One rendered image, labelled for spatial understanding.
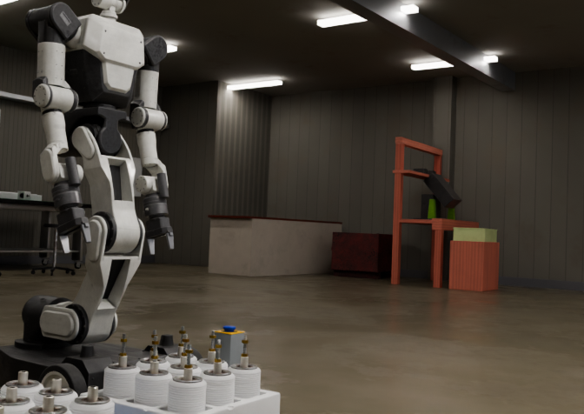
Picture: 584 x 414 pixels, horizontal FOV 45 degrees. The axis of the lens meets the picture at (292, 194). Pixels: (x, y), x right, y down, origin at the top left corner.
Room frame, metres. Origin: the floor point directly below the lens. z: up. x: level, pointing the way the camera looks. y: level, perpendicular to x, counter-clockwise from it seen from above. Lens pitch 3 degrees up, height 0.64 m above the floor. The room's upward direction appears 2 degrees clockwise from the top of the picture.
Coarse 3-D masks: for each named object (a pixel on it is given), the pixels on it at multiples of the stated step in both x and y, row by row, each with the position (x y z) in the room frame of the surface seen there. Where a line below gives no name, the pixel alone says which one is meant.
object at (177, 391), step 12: (180, 384) 1.79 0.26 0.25; (192, 384) 1.80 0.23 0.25; (204, 384) 1.82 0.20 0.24; (180, 396) 1.79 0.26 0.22; (192, 396) 1.79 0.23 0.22; (204, 396) 1.83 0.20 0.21; (168, 408) 1.82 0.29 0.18; (180, 408) 1.79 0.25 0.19; (192, 408) 1.79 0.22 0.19; (204, 408) 1.83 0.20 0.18
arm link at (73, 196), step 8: (64, 192) 2.30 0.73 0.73; (72, 192) 2.31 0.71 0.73; (56, 200) 2.30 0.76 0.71; (64, 200) 2.30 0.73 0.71; (72, 200) 2.31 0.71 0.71; (80, 200) 2.33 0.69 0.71; (56, 208) 2.32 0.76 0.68; (64, 208) 2.31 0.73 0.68; (72, 208) 2.30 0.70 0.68; (80, 208) 2.32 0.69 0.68; (56, 216) 2.33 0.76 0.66; (64, 216) 2.31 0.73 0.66; (72, 216) 2.29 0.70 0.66; (80, 216) 2.31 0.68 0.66; (64, 224) 2.31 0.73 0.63; (72, 224) 2.29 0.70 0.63; (80, 224) 2.29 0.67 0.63; (64, 232) 2.33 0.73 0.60; (72, 232) 2.35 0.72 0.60
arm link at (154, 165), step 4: (144, 160) 2.72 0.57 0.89; (148, 160) 2.72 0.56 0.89; (152, 160) 2.73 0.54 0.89; (156, 160) 2.74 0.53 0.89; (144, 164) 2.72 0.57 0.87; (148, 164) 2.74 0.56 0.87; (152, 164) 2.75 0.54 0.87; (156, 164) 2.75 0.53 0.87; (160, 164) 2.75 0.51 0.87; (148, 168) 2.78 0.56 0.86; (152, 168) 2.78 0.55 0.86; (156, 168) 2.77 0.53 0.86; (160, 168) 2.76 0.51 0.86; (164, 168) 2.77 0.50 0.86; (152, 172) 2.79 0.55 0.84; (156, 172) 2.78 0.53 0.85; (160, 172) 2.77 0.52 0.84; (164, 172) 2.76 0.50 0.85; (152, 176) 2.79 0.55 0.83; (156, 176) 2.78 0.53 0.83; (168, 184) 2.77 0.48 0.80
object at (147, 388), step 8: (136, 376) 1.88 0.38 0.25; (144, 376) 1.86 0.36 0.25; (152, 376) 1.86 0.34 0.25; (160, 376) 1.87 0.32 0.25; (168, 376) 1.89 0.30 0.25; (136, 384) 1.87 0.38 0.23; (144, 384) 1.86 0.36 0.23; (152, 384) 1.85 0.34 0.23; (160, 384) 1.86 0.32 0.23; (168, 384) 1.88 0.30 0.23; (136, 392) 1.87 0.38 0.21; (144, 392) 1.86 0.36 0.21; (152, 392) 1.86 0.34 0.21; (160, 392) 1.86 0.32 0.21; (136, 400) 1.87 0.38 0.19; (144, 400) 1.86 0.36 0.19; (152, 400) 1.86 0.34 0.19; (160, 400) 1.86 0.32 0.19
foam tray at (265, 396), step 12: (264, 396) 2.00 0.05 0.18; (276, 396) 2.04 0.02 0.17; (120, 408) 1.86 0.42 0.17; (132, 408) 1.83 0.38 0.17; (144, 408) 1.82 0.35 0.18; (156, 408) 1.82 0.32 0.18; (216, 408) 1.85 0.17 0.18; (228, 408) 1.87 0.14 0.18; (240, 408) 1.90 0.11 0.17; (252, 408) 1.94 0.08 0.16; (264, 408) 1.99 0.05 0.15; (276, 408) 2.04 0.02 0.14
